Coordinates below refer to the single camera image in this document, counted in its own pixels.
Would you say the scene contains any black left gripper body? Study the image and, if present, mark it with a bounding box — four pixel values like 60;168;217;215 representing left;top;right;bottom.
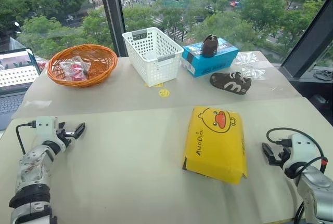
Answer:
55;128;75;143

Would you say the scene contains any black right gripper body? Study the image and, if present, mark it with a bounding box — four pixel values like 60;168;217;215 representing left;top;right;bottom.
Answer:
275;147;292;169

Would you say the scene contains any yellow duck-print package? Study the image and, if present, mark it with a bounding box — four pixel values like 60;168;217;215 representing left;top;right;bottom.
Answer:
181;106;249;185

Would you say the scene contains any blue shoe box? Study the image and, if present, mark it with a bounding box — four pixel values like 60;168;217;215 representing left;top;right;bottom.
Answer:
181;37;239;78

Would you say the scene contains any clear tape strip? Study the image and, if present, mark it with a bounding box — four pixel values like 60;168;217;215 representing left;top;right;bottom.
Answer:
23;100;53;108

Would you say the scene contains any clear bag with red items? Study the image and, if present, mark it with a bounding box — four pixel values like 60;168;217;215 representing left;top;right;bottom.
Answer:
58;55;92;81

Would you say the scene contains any red packet beside laptop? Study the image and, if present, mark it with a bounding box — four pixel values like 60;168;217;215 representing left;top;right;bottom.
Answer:
35;61;49;73

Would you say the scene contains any orange wicker basket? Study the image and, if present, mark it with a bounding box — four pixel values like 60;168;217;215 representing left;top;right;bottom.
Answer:
46;44;119;88

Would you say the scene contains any open laptop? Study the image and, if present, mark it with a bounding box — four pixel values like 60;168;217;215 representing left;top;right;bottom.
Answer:
0;48;42;131

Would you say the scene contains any black device on ledge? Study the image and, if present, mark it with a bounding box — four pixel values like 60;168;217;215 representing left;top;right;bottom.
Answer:
311;93;333;111

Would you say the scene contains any brown child shoe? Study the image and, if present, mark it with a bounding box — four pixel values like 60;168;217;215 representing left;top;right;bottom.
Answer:
209;71;253;96
201;33;219;58

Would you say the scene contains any crumpled clear plastic wrap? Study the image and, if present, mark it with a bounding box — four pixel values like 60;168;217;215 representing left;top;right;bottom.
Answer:
232;51;266;80

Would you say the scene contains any white perforated plastic basket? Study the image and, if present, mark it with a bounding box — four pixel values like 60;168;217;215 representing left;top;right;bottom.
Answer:
121;27;185;87

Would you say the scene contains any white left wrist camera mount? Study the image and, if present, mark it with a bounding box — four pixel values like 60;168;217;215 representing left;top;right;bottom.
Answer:
35;116;71;155

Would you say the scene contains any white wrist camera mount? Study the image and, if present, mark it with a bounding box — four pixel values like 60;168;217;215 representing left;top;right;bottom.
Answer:
35;116;71;155
283;133;325;175

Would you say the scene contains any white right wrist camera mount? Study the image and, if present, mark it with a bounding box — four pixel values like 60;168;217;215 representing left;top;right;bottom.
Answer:
283;133;325;175

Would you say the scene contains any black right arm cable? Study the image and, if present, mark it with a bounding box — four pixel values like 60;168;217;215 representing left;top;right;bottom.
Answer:
265;127;327;180

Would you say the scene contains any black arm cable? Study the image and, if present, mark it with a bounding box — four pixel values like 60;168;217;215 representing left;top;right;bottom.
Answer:
15;121;37;155
265;127;327;180

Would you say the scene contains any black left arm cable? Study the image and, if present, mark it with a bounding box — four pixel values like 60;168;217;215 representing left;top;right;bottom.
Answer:
15;121;37;155

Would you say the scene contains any black cable on ledge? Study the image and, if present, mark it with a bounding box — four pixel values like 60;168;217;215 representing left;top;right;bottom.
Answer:
313;69;333;81

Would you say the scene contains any dark slanted window frame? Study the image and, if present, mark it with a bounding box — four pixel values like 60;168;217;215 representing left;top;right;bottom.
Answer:
280;0;333;80

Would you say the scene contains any dark window frame post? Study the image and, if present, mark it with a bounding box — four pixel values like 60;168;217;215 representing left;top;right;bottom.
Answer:
96;0;126;57

